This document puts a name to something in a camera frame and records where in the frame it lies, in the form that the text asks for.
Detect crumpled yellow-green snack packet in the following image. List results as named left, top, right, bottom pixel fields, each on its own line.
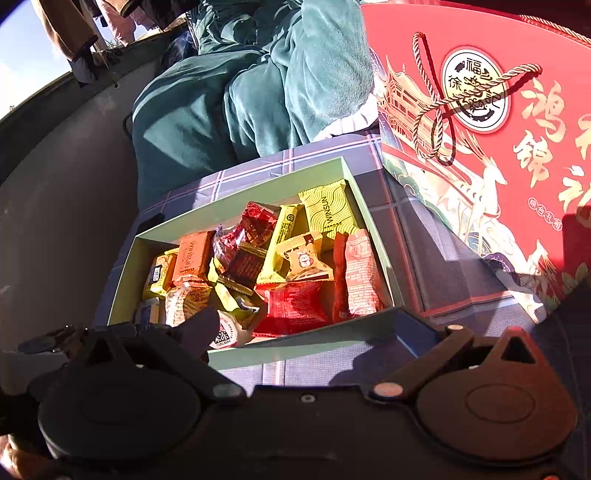
left=209, top=281, right=260, bottom=325

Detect white round-label snack packet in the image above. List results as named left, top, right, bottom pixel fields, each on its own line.
left=209, top=311, right=253, bottom=350

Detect person's teal fleece pants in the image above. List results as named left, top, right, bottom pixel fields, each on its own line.
left=130, top=0, right=380, bottom=209

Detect long yellow-green snack packet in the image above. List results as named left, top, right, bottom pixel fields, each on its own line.
left=255, top=204, right=299, bottom=285

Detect purple red candy packet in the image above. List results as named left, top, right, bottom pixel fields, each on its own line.
left=211, top=223, right=246, bottom=274

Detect yellow wavy-line snack packet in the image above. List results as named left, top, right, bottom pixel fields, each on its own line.
left=297, top=179, right=362, bottom=241

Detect orange wavy-line snack packet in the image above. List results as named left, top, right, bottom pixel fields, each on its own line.
left=172, top=230, right=216, bottom=288

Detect small yellow biscuit packet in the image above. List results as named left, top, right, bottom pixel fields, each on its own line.
left=142, top=250, right=179, bottom=299

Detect brown hanging garment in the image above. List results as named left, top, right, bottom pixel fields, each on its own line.
left=31, top=0, right=101, bottom=88

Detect white cloth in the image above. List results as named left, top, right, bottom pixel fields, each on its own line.
left=318, top=103, right=380, bottom=142

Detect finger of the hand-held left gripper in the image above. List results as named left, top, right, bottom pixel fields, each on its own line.
left=16, top=324, right=93, bottom=357

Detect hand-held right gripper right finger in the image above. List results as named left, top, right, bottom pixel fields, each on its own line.
left=369, top=310, right=551, bottom=401

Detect white packet with blue label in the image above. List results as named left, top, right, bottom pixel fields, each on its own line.
left=133, top=296, right=163, bottom=325

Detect person's right hand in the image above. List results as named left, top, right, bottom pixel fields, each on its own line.
left=0, top=438, right=52, bottom=480

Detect pink hanging garment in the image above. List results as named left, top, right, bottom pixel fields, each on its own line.
left=93, top=0, right=140, bottom=48

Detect red crinkled snack packet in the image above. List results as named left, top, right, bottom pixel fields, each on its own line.
left=239, top=201, right=281, bottom=251

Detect orange-red tall snack packet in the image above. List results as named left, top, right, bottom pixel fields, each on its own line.
left=331, top=228, right=392, bottom=322

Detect yellow rabbit print packet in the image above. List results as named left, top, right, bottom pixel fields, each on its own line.
left=276, top=230, right=336, bottom=283

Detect orange peanut snack packet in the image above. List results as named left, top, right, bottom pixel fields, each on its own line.
left=163, top=285, right=214, bottom=328

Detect large flat red snack packet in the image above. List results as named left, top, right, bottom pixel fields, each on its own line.
left=250, top=281, right=336, bottom=339

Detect dark brown snack packet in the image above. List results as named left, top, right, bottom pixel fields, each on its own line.
left=216, top=244, right=269, bottom=297

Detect red gift box with rope handle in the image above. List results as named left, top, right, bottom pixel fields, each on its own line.
left=359, top=0, right=591, bottom=325

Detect light green cardboard box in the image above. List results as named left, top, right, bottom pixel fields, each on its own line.
left=107, top=156, right=399, bottom=371

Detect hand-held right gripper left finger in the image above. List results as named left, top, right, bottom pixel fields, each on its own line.
left=81, top=307, right=247, bottom=401

